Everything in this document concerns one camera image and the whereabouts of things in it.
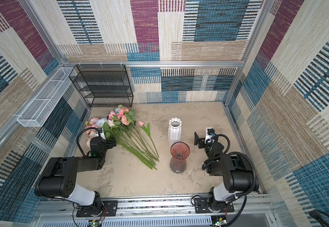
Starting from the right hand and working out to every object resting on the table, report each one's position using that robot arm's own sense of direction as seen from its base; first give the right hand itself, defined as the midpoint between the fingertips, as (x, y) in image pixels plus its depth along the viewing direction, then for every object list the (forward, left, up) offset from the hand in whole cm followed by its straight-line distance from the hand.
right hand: (204, 133), depth 91 cm
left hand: (0, +64, -3) cm, 64 cm away
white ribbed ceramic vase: (-5, +19, +10) cm, 22 cm away
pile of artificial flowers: (+9, +56, -1) cm, 56 cm away
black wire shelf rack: (+38, +71, +9) cm, 81 cm away
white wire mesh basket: (-2, +88, +25) cm, 91 cm away
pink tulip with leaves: (+9, +38, -8) cm, 39 cm away
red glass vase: (-15, +17, +6) cm, 24 cm away
